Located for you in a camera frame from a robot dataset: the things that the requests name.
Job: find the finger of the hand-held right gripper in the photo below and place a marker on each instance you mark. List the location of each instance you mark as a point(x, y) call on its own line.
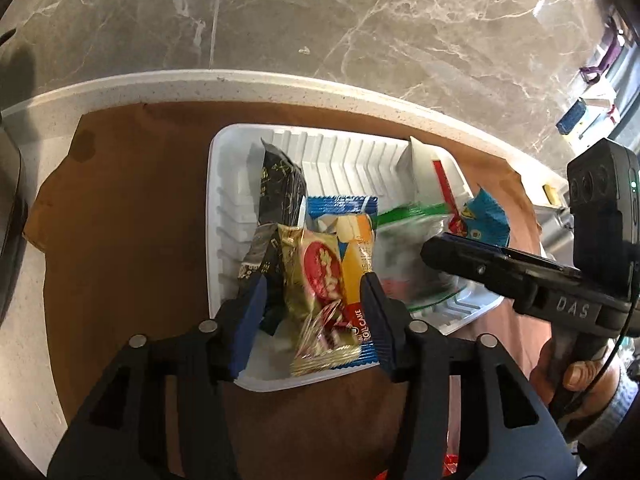
point(530, 257)
point(465, 262)

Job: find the person's right forearm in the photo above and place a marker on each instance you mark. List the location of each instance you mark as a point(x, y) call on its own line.
point(617, 410)

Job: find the clear green-edged snack packet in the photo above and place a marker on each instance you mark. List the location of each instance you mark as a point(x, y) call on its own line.
point(400, 245)

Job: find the gold red label snack packet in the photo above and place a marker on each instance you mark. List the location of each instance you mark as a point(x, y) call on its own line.
point(305, 270)

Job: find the purple hanger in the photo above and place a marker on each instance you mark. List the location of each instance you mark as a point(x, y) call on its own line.
point(607, 52)

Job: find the person's right hand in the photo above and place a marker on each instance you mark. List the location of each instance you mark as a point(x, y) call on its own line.
point(580, 375)

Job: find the black snack packet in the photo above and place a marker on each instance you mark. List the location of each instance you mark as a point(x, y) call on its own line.
point(280, 185)

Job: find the white ribbed plastic tray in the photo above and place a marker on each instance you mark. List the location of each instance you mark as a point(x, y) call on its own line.
point(340, 160)

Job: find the brown cloth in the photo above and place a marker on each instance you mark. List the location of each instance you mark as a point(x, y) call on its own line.
point(125, 210)

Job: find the steel rice cooker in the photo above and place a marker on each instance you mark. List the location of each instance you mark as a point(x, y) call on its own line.
point(10, 210)

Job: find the blue snack packet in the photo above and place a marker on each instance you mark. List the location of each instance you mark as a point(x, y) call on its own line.
point(356, 260)

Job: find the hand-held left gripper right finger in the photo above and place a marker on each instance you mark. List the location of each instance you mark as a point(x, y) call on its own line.
point(376, 320)

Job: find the teal snack packet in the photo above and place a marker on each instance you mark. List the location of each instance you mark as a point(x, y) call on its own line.
point(487, 215)

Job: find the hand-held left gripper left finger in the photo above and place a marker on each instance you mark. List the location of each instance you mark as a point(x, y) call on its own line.
point(250, 320)

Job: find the long white red-striped snack packet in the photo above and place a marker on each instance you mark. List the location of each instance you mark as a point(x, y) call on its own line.
point(425, 170)

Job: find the steel sink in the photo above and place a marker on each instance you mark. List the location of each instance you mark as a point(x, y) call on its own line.
point(552, 232)

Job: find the yellow sponge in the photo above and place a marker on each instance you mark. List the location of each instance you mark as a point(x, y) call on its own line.
point(550, 194)

